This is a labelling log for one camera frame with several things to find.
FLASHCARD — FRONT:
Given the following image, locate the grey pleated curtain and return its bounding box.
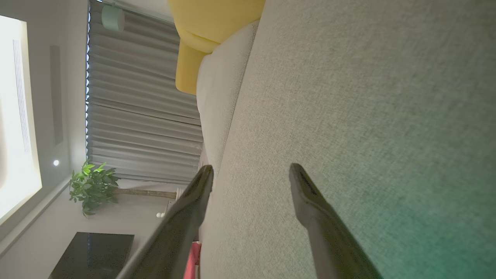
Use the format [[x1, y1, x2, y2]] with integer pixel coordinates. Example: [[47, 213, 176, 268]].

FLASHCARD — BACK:
[[86, 0, 204, 185]]

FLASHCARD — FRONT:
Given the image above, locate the large grey fabric sofa seat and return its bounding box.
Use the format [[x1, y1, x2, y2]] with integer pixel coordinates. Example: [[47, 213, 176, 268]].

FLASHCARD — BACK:
[[198, 0, 496, 279]]

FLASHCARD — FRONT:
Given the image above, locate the bright ceiling light panel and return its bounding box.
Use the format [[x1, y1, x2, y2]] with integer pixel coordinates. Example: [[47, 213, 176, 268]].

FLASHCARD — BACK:
[[0, 15, 42, 225]]

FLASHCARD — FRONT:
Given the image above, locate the small grey fabric sofa seat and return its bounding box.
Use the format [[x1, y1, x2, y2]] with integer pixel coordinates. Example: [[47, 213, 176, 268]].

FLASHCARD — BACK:
[[196, 21, 259, 175]]

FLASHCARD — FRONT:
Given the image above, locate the long dark ceiling vent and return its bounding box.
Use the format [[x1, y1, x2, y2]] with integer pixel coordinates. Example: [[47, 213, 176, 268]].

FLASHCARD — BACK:
[[49, 46, 64, 146]]

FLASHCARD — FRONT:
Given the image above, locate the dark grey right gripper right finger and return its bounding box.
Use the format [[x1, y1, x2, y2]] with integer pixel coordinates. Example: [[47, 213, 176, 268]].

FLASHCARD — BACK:
[[289, 163, 384, 279]]

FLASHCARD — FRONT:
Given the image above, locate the crumpled red white garment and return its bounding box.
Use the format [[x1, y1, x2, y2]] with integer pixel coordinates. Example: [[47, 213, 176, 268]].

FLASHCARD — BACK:
[[183, 241, 202, 279]]

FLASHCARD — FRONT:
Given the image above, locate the yellow sofa cushion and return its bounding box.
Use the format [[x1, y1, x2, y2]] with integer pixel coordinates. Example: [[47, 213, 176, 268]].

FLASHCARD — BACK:
[[167, 0, 266, 96]]

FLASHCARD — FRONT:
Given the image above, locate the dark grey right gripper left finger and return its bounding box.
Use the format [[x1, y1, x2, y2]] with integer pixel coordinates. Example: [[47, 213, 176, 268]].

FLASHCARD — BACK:
[[116, 165, 214, 279]]

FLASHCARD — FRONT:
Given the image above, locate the round pale green wall device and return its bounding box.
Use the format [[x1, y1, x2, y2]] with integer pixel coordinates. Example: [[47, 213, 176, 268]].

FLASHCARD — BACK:
[[102, 4, 125, 33]]

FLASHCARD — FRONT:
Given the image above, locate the green potted plant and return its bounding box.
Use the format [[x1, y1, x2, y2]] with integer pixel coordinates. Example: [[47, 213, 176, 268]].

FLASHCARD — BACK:
[[69, 160, 179, 217]]

